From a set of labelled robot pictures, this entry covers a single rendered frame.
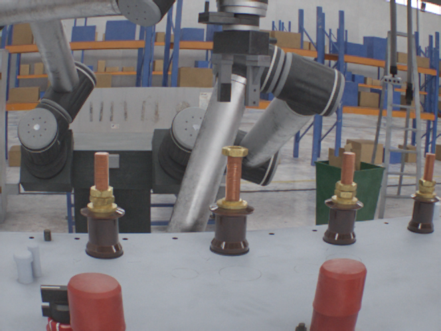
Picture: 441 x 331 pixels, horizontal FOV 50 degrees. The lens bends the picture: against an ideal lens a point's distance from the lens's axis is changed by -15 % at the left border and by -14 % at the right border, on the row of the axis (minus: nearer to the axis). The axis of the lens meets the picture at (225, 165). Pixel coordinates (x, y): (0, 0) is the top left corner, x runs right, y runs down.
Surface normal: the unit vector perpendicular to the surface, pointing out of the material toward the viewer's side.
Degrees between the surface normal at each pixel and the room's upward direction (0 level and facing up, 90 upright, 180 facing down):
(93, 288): 4
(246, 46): 90
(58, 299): 90
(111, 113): 90
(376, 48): 90
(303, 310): 0
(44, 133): 60
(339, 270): 4
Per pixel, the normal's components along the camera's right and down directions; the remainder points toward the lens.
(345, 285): -0.15, 0.16
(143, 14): -0.42, 0.83
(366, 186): 0.55, 0.25
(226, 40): -0.83, 0.07
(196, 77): 0.26, 0.19
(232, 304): 0.05, -0.98
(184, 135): 0.13, -0.25
